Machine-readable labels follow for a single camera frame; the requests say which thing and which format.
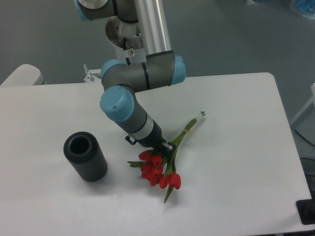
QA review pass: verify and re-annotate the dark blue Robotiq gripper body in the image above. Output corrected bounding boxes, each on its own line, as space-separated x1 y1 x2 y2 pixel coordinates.
138 121 166 152

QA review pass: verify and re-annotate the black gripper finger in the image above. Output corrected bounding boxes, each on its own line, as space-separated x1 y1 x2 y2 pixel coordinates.
157 142 176 157

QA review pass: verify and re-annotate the red tulip bouquet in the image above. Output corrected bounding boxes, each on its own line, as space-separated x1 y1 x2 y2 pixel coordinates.
127 111 206 203

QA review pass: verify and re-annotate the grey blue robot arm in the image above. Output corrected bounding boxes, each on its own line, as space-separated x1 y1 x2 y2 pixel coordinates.
74 0 186 155

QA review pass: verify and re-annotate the black ribbed cylindrical vase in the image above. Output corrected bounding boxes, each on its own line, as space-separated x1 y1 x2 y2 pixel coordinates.
63 131 108 182

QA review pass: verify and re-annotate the white furniture at right edge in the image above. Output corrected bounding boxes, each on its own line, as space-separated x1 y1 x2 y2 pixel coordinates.
290 83 315 133

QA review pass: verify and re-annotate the white chair back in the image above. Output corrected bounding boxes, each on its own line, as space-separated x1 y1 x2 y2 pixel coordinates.
0 64 47 88

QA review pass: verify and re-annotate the black device at table corner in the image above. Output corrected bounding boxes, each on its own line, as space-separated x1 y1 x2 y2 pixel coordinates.
296 199 315 225

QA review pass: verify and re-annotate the blue plastic bag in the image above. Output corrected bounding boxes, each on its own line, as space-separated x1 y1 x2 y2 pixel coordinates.
289 0 315 20

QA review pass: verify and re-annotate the white metal base frame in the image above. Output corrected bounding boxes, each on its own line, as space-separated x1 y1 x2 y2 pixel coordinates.
83 64 101 83

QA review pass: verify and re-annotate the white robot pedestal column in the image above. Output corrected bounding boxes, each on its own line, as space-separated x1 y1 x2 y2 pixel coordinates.
105 16 146 64

